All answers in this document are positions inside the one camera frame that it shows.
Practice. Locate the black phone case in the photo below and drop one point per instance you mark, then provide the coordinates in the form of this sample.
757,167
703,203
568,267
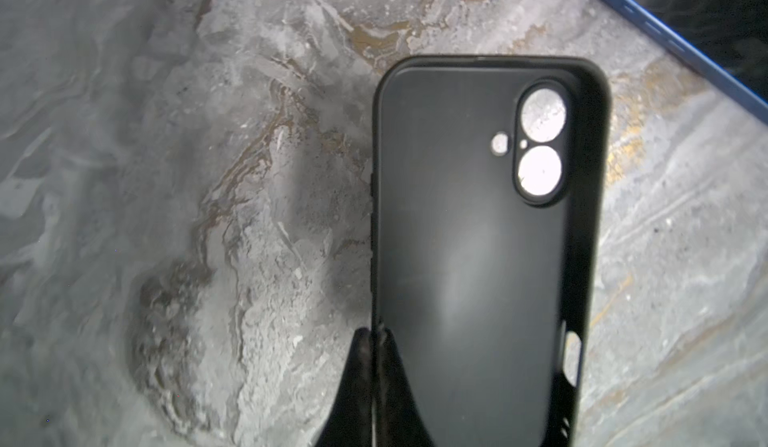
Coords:
487,184

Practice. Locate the dark blue smartphone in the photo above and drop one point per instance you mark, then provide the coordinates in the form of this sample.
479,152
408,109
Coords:
725,41

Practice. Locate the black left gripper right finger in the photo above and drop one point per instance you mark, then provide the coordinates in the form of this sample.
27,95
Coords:
397,420

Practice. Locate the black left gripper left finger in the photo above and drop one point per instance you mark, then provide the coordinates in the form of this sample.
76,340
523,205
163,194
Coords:
349,423

